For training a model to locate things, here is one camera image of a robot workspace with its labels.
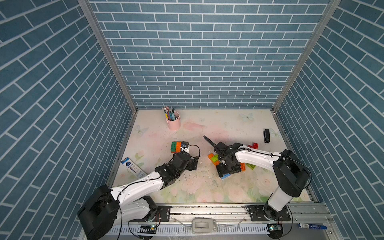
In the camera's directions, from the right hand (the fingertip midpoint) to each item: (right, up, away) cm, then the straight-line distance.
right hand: (225, 174), depth 87 cm
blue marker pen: (+37, -18, -17) cm, 45 cm away
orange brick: (-8, +10, +7) cm, 14 cm away
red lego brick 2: (+19, +15, +13) cm, 27 cm away
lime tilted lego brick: (+6, +13, -28) cm, 31 cm away
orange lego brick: (+11, +4, +2) cm, 12 cm away
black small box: (+31, +21, +16) cm, 41 cm away
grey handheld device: (-13, -17, -18) cm, 28 cm away
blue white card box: (-55, +3, +2) cm, 55 cm away
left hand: (-18, +11, -3) cm, 21 cm away
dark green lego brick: (-32, +15, +8) cm, 36 cm away
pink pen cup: (-33, +29, +16) cm, 46 cm away
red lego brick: (+22, +15, +12) cm, 30 cm away
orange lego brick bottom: (-5, +6, +2) cm, 8 cm away
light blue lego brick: (-1, +2, -8) cm, 9 cm away
